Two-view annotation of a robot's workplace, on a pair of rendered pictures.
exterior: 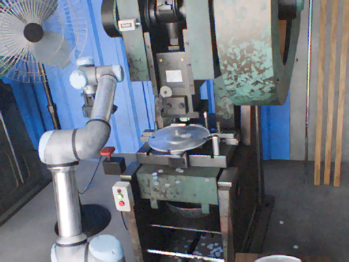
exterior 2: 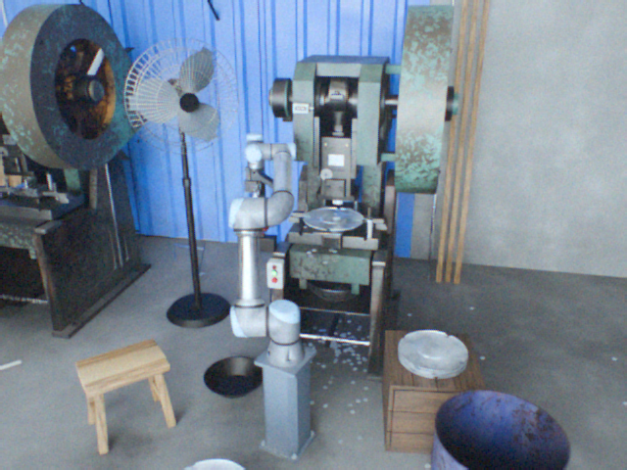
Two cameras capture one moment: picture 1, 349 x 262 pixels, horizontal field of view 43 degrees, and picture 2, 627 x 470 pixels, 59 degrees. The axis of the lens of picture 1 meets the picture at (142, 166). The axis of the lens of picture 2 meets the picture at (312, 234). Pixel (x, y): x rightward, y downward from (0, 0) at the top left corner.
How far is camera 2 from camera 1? 0.78 m
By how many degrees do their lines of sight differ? 14
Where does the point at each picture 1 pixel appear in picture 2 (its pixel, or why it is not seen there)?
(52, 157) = (243, 221)
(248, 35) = (424, 131)
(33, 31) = (188, 101)
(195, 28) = (364, 119)
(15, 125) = (120, 199)
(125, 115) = not seen: hidden behind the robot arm
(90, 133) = (280, 202)
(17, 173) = (117, 255)
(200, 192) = (352, 271)
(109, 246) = (289, 308)
